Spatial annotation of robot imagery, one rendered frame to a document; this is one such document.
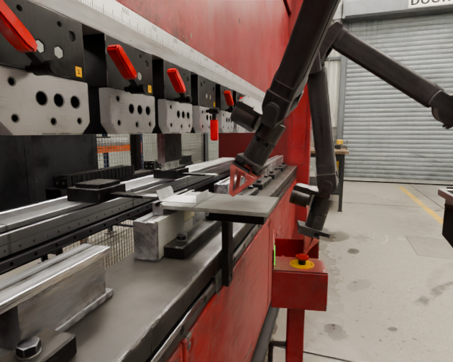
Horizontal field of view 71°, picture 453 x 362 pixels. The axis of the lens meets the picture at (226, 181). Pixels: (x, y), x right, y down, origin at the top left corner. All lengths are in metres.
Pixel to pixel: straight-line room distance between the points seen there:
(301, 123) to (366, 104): 5.33
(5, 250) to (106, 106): 0.39
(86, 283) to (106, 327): 0.08
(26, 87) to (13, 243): 0.44
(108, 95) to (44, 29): 0.14
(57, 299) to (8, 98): 0.29
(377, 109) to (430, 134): 1.23
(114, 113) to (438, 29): 8.28
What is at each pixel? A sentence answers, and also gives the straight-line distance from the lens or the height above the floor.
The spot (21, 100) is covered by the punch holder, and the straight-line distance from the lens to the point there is 0.47.
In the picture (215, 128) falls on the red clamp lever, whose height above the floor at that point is 1.19.
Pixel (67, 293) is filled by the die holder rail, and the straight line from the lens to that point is 0.58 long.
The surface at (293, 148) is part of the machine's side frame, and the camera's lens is 2.94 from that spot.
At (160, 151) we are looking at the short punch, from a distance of 0.82.
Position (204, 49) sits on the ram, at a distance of 1.02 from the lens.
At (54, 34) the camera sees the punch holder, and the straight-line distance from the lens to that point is 0.53.
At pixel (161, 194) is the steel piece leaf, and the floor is 1.02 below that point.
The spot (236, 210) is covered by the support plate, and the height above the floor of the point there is 1.00.
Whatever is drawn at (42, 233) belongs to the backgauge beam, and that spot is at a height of 0.94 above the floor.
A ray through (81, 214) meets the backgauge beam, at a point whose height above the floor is 0.96.
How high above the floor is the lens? 1.18
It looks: 9 degrees down
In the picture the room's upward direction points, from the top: straight up
